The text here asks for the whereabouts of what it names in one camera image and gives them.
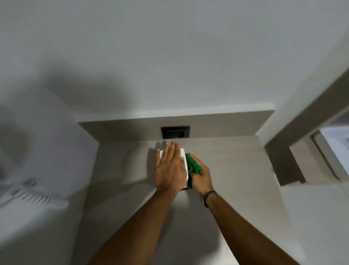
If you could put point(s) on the person's right hand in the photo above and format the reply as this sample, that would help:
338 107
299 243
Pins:
202 178

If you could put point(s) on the person's left hand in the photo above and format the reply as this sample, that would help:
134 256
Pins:
169 172

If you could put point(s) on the person's left little finger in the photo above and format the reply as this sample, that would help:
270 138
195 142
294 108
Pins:
158 159

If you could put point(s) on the person's right fingers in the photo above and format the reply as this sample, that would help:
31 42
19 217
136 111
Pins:
195 159

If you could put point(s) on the person's left thumb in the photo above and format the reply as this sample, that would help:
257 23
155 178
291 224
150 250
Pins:
184 166

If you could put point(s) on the green cloth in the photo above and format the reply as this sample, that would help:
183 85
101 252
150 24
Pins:
193 168

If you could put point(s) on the white box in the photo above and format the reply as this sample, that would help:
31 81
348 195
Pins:
185 174

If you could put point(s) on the person's left forearm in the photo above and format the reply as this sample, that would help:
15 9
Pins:
136 229

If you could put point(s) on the person's right forearm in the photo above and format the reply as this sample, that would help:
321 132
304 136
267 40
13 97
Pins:
245 232

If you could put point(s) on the dark wristband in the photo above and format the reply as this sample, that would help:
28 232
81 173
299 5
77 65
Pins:
209 197

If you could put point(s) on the white ribbed appliance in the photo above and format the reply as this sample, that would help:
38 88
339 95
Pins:
32 195

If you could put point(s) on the black wall socket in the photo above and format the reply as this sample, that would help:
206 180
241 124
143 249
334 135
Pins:
175 132

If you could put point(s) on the window with grey frame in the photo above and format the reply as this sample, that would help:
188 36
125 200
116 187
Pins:
331 147

